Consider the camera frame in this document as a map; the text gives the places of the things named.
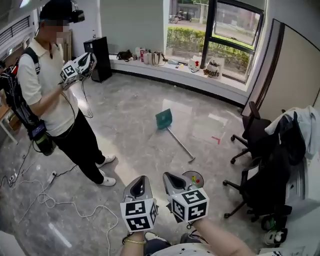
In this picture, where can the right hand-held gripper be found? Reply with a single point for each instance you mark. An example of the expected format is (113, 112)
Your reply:
(190, 203)

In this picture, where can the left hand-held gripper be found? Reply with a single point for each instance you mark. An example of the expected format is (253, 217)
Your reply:
(138, 215)

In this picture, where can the person's left forearm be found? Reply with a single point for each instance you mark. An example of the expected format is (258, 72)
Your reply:
(133, 248)

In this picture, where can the person's right forearm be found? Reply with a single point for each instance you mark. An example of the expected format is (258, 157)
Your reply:
(220, 237)

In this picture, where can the person's white shoe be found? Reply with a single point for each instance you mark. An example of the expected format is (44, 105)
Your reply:
(108, 181)
(153, 236)
(108, 160)

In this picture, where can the grey round trash can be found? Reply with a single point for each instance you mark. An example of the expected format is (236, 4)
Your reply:
(190, 175)

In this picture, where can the person's black shorts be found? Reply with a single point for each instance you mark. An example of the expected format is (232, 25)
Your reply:
(152, 247)

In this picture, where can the black office chair with jacket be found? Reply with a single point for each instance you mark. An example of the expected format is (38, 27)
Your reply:
(270, 175)

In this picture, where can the green and white shoes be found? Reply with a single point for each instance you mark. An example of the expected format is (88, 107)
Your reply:
(273, 233)

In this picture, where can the white power strip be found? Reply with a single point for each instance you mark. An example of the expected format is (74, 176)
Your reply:
(51, 178)

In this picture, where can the printed paper bag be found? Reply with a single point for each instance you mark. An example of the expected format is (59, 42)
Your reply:
(213, 71)

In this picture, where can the white box with red print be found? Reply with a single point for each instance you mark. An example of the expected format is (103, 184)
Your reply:
(195, 63)

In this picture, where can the white jacket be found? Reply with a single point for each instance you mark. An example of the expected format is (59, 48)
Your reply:
(308, 127)

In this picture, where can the beige tote bag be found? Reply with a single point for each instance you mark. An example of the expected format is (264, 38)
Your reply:
(158, 58)

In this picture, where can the red and white bottle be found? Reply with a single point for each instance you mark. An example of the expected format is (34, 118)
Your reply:
(142, 55)

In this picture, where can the black handbag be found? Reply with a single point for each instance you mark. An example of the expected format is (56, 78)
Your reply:
(124, 55)

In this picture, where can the black tall speaker box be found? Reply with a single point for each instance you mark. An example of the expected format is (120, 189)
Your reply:
(101, 57)

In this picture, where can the grey window blind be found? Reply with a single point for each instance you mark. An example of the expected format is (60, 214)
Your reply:
(15, 30)

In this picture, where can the black window frame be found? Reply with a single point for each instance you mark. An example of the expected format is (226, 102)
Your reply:
(208, 32)

